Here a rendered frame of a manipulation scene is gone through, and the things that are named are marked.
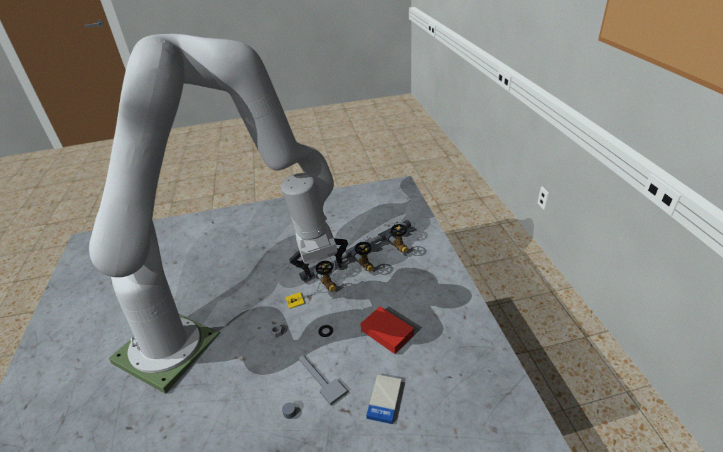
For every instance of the dark red rectangular block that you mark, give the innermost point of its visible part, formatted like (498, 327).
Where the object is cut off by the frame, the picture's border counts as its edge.
(387, 329)

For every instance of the yellow tag on silver chain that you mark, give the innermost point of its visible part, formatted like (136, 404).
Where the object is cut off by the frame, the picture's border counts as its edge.
(297, 299)

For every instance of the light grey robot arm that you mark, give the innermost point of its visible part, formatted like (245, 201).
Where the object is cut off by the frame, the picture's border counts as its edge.
(120, 244)

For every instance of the black flat ring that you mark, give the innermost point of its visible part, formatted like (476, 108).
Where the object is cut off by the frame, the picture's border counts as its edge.
(325, 335)

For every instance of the grey cylinder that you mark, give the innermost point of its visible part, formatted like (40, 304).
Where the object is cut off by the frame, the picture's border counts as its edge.
(289, 410)

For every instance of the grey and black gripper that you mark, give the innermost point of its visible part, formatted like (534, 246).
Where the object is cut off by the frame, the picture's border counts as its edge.
(304, 265)

